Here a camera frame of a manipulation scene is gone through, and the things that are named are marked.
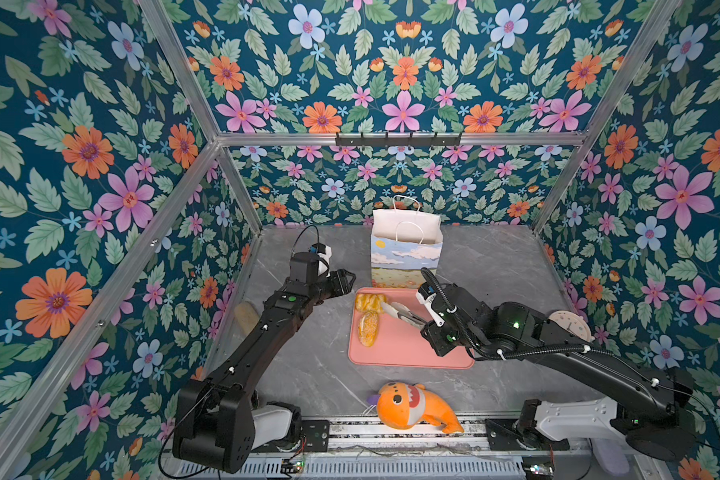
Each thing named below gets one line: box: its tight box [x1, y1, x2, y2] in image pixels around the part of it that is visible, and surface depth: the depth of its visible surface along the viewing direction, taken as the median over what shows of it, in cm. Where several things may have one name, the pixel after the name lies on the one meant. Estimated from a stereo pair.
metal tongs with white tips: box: [381, 302, 427, 329], surface depth 76 cm
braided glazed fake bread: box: [354, 293, 388, 312], surface depth 95 cm
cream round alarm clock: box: [548, 310, 595, 342], surface depth 92 cm
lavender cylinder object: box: [591, 438, 630, 476], surface depth 69 cm
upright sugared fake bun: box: [358, 310, 379, 348], surface depth 90 cm
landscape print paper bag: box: [371, 195, 443, 289], surface depth 90 cm
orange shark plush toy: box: [367, 382, 464, 434], surface depth 73 cm
